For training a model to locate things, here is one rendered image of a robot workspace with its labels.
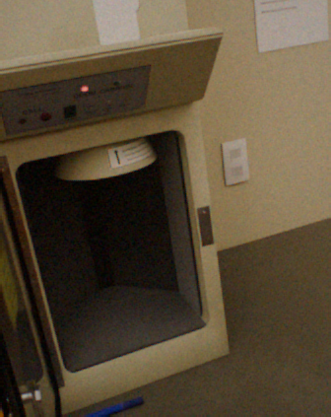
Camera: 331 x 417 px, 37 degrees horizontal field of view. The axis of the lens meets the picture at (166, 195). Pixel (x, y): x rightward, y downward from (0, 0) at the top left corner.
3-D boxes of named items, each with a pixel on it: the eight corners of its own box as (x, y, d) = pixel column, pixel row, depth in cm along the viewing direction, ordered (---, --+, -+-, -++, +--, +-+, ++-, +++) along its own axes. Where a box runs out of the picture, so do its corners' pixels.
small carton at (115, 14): (100, 44, 67) (92, -3, 65) (138, 38, 67) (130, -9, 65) (100, 45, 62) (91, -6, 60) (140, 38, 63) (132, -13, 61)
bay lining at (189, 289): (46, 305, 103) (4, 138, 92) (164, 269, 111) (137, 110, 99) (65, 373, 81) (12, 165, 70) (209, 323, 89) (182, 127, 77)
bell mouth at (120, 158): (47, 165, 90) (40, 135, 89) (140, 144, 95) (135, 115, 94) (62, 188, 74) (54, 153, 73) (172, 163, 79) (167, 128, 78)
